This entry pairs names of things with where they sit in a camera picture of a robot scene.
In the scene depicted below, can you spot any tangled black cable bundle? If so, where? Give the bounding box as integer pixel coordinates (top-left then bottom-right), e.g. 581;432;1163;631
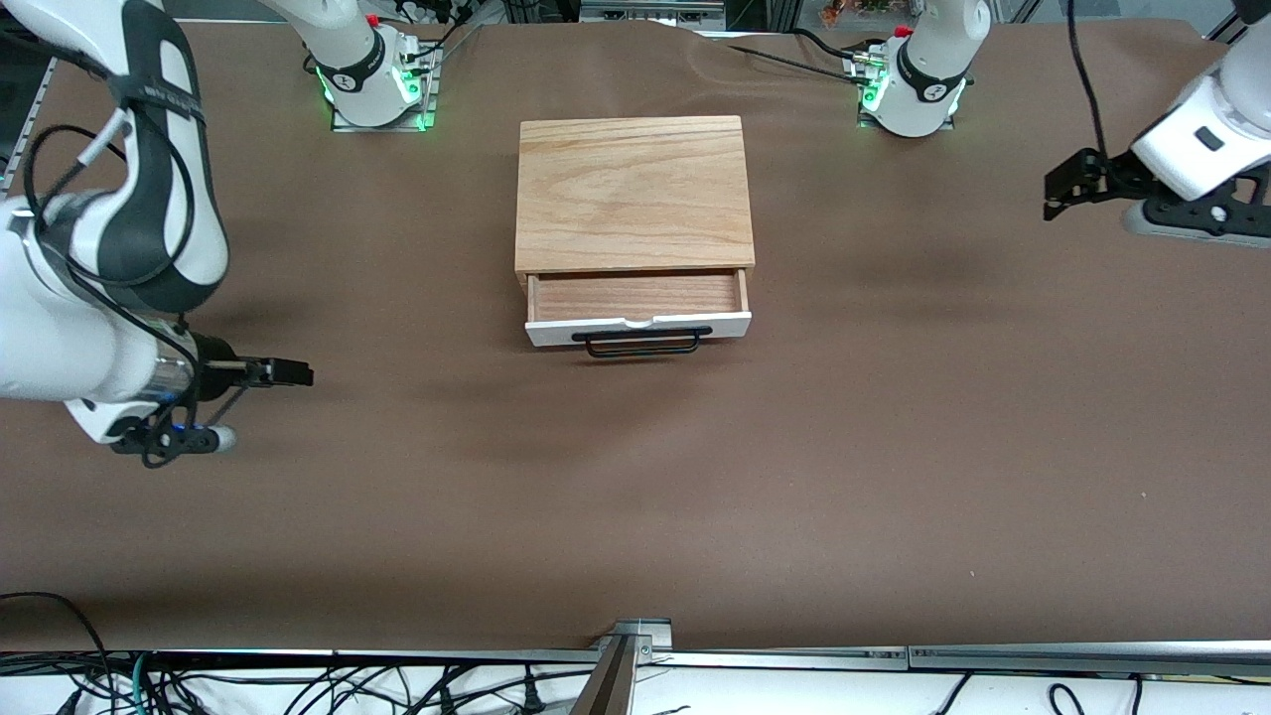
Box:
0;593;597;715

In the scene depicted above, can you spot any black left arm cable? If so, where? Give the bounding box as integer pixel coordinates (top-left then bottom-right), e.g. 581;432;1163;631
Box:
1067;0;1111;160

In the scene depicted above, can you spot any brown table cover mat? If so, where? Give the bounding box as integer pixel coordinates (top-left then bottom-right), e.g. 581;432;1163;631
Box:
0;18;1271;656

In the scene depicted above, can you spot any aluminium camera post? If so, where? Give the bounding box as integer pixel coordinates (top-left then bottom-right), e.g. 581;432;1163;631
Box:
568;619;674;715

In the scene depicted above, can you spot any black metal drawer handle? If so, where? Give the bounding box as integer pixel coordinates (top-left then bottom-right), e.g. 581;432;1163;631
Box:
571;326;714;358

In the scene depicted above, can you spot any white-fronted wooden drawer with handle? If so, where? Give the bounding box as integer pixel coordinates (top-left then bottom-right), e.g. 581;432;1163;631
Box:
523;268;754;349

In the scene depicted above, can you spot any black arm base cable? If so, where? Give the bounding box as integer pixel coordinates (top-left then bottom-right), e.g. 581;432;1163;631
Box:
730;28;865;75

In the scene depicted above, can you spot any green cable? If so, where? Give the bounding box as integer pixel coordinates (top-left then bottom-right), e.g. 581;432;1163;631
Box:
127;653;162;715

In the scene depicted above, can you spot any aluminium table edge rail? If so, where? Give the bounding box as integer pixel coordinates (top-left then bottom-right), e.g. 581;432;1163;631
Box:
0;641;1271;678

